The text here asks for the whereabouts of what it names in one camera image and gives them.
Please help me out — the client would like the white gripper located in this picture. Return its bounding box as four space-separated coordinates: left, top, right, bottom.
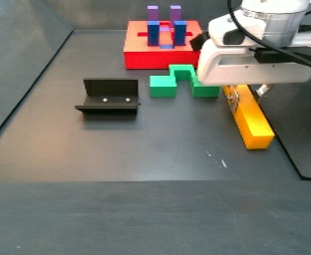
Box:
189 7 311 113

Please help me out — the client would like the yellow long block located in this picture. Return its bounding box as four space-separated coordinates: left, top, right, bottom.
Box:
221 85 275 149

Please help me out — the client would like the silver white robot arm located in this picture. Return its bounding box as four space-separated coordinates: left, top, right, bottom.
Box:
189 0 311 109

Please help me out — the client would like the red slotted board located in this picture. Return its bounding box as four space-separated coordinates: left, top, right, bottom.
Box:
124 20 201 70

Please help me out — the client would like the green stepped block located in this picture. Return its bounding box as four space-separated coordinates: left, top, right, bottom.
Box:
149 64 220 98

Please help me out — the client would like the dark blue U block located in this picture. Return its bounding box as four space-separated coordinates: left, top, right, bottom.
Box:
146 20 186 49

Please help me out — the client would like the purple U block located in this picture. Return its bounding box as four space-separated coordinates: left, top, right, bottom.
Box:
146 5 181 27

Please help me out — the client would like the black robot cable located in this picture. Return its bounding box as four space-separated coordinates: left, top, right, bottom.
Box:
225 0 311 76

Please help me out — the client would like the black angle bracket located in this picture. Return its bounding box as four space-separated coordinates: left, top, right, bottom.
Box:
74 78 140 115

